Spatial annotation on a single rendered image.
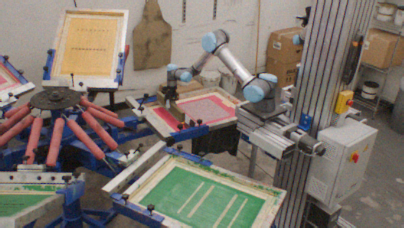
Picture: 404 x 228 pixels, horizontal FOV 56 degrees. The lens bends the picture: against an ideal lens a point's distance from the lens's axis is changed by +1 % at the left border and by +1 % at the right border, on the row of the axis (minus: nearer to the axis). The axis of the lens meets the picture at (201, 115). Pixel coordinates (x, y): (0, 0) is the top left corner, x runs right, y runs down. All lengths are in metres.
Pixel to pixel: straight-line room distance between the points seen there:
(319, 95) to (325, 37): 0.35
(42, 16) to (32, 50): 0.39
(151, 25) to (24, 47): 1.46
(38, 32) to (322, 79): 3.10
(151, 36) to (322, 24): 2.93
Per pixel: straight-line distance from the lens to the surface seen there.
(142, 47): 4.83
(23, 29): 4.45
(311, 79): 2.42
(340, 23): 2.25
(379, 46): 5.39
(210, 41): 2.37
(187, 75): 2.64
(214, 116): 3.00
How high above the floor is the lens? 2.39
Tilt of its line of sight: 29 degrees down
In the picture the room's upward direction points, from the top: 3 degrees clockwise
